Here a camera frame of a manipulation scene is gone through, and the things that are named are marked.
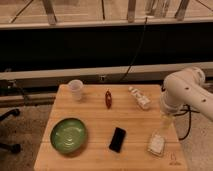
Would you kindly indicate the wooden table board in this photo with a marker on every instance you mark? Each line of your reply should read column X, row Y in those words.
column 101, row 123

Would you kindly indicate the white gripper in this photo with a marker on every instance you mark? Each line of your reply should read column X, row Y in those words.
column 167, row 120

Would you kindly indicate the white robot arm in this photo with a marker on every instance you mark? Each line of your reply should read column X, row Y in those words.
column 185, row 87

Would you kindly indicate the red chili pepper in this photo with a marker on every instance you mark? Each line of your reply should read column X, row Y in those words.
column 108, row 99

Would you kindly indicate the white plastic bottle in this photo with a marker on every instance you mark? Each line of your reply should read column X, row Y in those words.
column 142, row 100

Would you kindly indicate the green bowl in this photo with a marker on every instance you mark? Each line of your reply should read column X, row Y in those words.
column 68, row 135

